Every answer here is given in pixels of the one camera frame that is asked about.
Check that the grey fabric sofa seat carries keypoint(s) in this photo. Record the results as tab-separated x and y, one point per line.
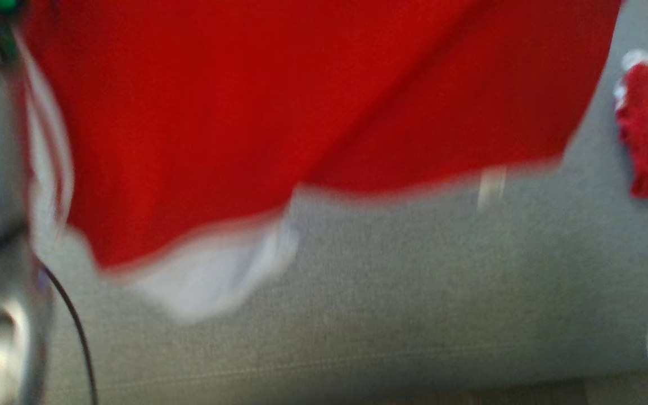
414	281

